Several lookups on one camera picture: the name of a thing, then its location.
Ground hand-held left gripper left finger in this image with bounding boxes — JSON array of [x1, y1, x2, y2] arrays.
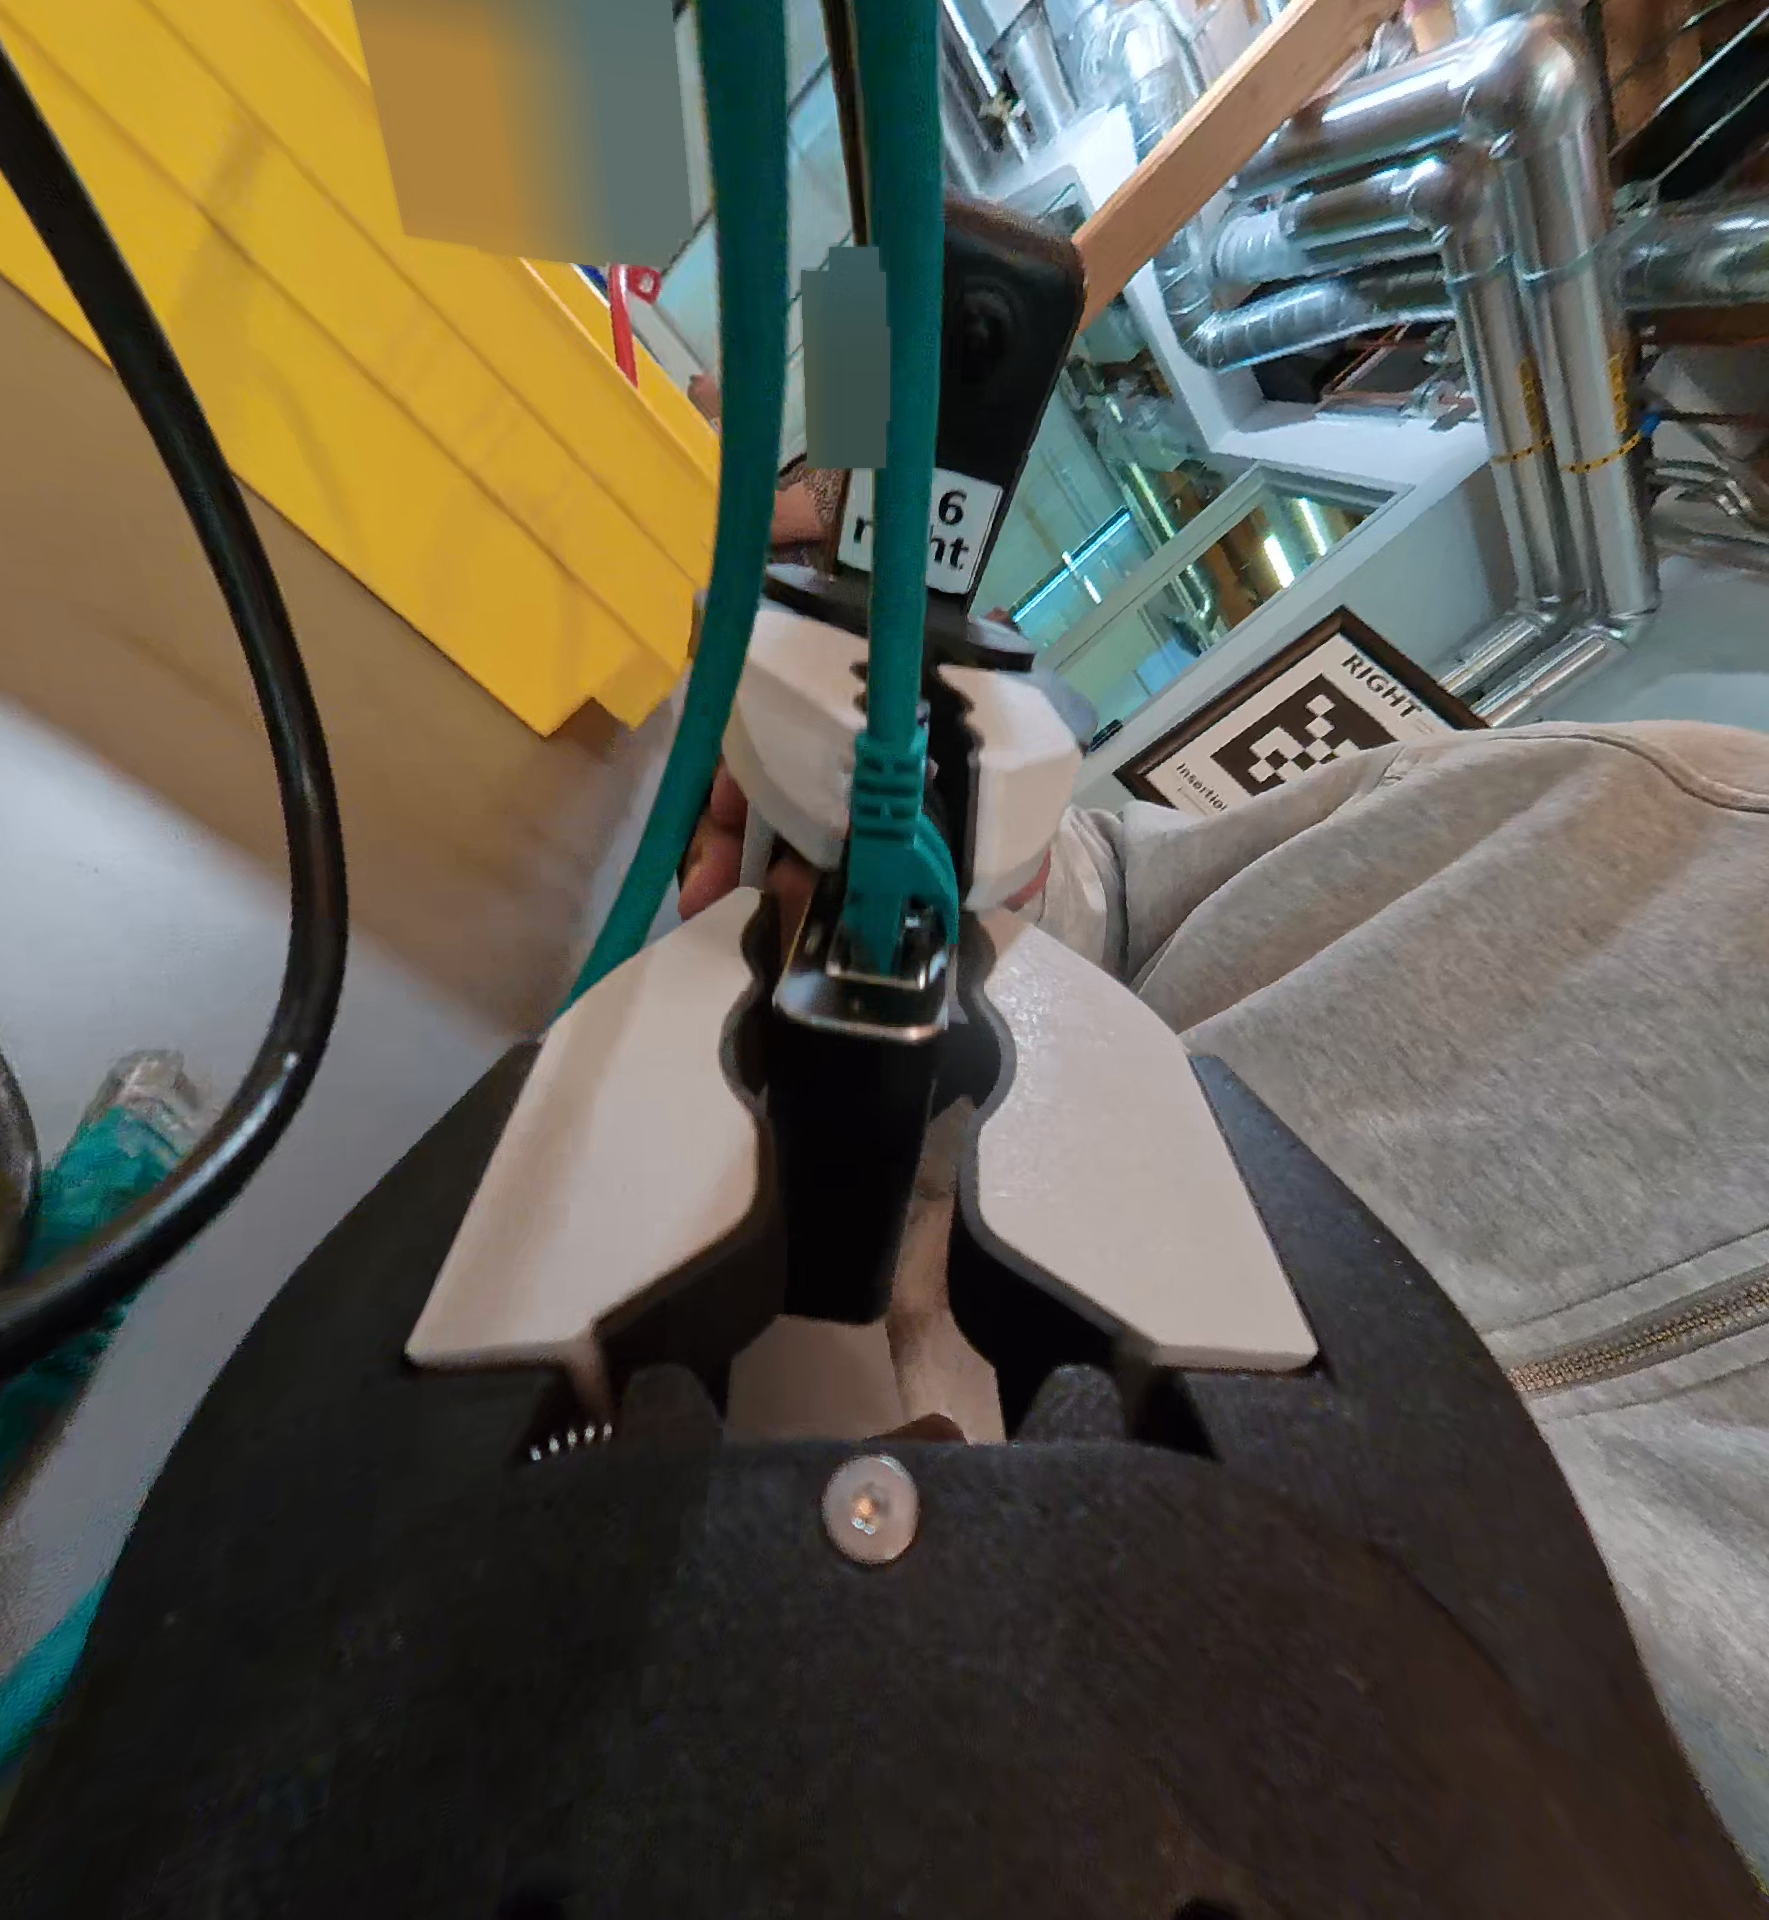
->
[[404, 885, 788, 1373]]

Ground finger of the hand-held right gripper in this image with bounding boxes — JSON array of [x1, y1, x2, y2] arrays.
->
[[964, 671, 1092, 917], [719, 607, 881, 874]]

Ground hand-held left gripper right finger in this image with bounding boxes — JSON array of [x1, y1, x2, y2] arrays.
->
[[956, 920, 1325, 1377]]

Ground green ethernet cable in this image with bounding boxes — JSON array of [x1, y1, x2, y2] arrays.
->
[[0, 0, 968, 1833]]

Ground black ethernet adapter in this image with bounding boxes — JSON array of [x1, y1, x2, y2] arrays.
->
[[759, 861, 969, 1326]]

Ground yellow plastic bin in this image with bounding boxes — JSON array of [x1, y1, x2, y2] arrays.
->
[[0, 0, 723, 737]]

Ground person's right forearm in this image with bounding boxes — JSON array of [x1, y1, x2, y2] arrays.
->
[[1042, 719, 1769, 1037]]

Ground person's right hand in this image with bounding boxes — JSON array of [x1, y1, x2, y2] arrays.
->
[[677, 769, 769, 924]]

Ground person's left hand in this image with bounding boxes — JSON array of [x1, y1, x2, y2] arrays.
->
[[890, 1276, 1009, 1445]]

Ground framed black-white marker sign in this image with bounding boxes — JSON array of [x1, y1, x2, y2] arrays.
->
[[1113, 603, 1489, 819]]

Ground person's grey hoodie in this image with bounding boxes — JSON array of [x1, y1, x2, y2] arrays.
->
[[1183, 780, 1769, 1920]]

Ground silver pipe cluster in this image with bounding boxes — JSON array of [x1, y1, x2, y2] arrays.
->
[[1153, 0, 1674, 713]]

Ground black ethernet cable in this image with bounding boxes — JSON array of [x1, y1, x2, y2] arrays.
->
[[0, 0, 349, 1413]]

